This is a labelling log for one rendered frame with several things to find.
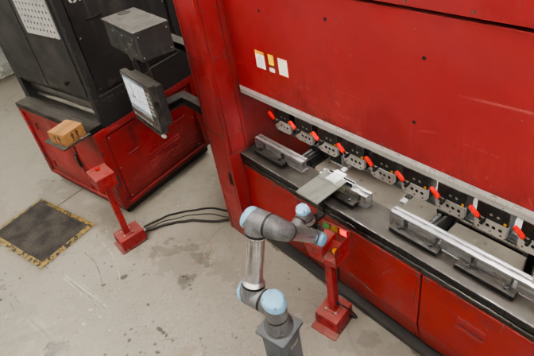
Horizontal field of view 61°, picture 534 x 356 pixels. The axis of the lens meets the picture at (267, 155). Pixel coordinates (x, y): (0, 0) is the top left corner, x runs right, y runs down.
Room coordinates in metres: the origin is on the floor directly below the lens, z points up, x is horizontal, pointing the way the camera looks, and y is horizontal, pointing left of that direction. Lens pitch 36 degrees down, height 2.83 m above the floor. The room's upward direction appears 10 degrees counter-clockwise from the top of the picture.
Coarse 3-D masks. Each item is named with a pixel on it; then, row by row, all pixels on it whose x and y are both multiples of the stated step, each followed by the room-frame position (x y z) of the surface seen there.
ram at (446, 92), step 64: (256, 0) 2.62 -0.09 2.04; (320, 0) 2.20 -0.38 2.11; (256, 64) 2.70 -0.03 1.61; (320, 64) 2.23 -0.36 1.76; (384, 64) 1.89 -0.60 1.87; (448, 64) 1.64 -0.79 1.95; (512, 64) 1.44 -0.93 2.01; (384, 128) 1.89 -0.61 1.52; (448, 128) 1.61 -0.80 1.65; (512, 128) 1.40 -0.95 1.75; (512, 192) 1.36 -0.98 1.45
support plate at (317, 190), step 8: (320, 176) 2.23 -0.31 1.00; (312, 184) 2.17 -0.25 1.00; (320, 184) 2.15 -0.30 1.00; (328, 184) 2.14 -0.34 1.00; (336, 184) 2.13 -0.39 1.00; (296, 192) 2.13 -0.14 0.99; (304, 192) 2.11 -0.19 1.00; (312, 192) 2.09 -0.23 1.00; (320, 192) 2.08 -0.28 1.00; (328, 192) 2.07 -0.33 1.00; (312, 200) 2.02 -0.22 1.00; (320, 200) 2.01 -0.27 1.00
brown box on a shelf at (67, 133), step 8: (64, 120) 3.41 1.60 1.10; (56, 128) 3.29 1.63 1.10; (64, 128) 3.26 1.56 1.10; (72, 128) 3.24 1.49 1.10; (80, 128) 3.28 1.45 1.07; (56, 136) 3.19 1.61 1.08; (64, 136) 3.16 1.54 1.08; (72, 136) 3.21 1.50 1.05; (80, 136) 3.26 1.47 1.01; (88, 136) 3.28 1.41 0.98; (56, 144) 3.22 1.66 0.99; (64, 144) 3.16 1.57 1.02; (72, 144) 3.18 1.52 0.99
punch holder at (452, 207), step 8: (440, 184) 1.62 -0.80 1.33; (440, 192) 1.61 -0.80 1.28; (448, 192) 1.58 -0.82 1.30; (456, 192) 1.55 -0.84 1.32; (448, 200) 1.58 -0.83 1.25; (456, 200) 1.54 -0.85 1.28; (464, 200) 1.51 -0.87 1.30; (472, 200) 1.54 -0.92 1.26; (440, 208) 1.60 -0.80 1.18; (448, 208) 1.57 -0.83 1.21; (456, 208) 1.54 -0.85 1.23; (464, 208) 1.51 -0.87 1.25; (456, 216) 1.53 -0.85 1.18; (464, 216) 1.51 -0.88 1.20
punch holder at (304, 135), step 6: (300, 120) 2.40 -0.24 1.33; (300, 126) 2.40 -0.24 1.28; (306, 126) 2.36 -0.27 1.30; (312, 126) 2.33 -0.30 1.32; (300, 132) 2.40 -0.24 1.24; (306, 132) 2.37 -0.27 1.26; (300, 138) 2.41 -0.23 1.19; (306, 138) 2.37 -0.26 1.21; (312, 138) 2.32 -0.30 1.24; (312, 144) 2.32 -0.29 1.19
